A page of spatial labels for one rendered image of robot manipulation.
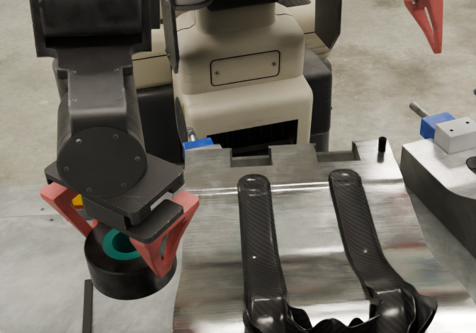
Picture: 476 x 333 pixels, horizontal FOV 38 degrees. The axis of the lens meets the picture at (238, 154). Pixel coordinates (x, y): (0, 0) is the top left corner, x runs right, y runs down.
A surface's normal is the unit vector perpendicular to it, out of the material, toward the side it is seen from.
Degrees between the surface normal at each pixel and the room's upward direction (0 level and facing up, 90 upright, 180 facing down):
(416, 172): 90
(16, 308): 0
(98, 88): 9
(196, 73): 98
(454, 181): 0
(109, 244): 3
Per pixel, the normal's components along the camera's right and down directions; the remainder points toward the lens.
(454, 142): 0.33, 0.52
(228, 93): 0.00, -0.74
